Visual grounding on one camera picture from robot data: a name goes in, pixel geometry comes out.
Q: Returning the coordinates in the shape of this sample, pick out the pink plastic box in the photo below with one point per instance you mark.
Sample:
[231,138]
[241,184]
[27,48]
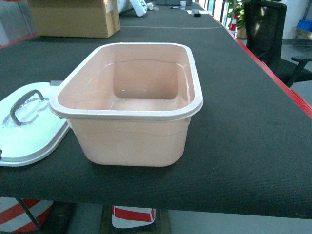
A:
[130,104]

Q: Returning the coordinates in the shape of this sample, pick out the white box lid grey handle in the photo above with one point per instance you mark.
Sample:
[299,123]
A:
[29,131]

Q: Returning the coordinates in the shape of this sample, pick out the large cardboard box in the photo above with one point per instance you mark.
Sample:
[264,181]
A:
[75,18]

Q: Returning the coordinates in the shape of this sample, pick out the black table mat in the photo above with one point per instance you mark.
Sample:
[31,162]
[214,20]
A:
[248,150]

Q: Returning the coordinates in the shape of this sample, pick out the white plastic bag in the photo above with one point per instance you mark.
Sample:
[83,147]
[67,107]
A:
[139,6]

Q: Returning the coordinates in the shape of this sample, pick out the white paper cup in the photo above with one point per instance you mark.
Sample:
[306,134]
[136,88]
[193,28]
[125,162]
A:
[182,5]

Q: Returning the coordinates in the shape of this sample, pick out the potted green plant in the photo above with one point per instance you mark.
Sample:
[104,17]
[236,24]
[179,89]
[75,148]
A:
[236,15]

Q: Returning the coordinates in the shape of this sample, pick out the black mesh office chair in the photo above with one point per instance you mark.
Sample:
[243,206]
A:
[264,24]

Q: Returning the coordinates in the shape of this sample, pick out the red white traffic cone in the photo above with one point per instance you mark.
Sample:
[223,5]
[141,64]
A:
[14,219]

